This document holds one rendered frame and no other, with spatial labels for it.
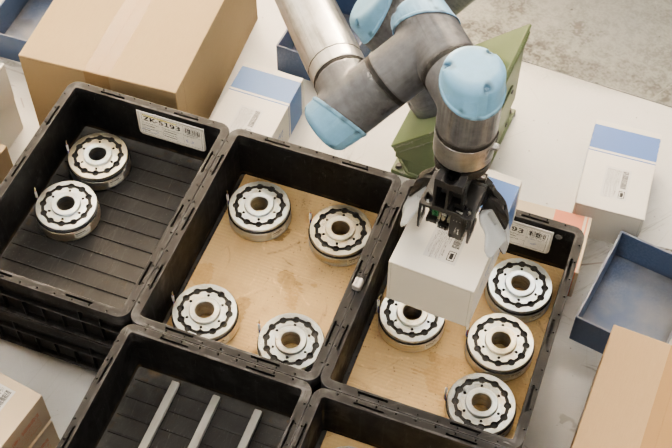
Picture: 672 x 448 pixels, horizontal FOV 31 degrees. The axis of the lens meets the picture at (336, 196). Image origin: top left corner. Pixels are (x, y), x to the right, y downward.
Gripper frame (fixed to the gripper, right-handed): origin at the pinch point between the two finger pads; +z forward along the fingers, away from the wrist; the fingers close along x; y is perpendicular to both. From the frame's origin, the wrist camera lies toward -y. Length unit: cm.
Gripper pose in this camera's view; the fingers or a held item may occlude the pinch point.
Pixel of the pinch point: (455, 231)
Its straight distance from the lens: 165.7
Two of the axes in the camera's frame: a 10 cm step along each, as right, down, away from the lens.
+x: 9.2, 3.2, -2.3
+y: -4.0, 7.4, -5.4
